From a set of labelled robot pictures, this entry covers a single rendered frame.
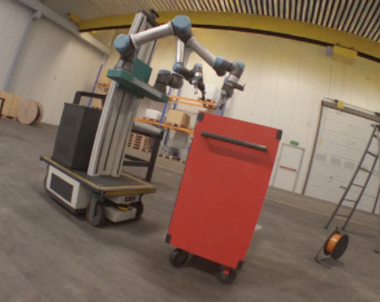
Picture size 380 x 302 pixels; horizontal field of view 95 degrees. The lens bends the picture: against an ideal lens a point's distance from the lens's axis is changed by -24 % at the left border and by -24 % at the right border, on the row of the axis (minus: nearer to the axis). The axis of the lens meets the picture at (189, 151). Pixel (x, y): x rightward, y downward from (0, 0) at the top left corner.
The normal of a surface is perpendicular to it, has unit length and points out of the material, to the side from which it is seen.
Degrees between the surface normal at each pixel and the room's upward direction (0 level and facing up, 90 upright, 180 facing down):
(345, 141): 90
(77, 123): 90
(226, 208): 90
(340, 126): 90
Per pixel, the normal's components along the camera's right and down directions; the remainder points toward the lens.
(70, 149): -0.41, -0.10
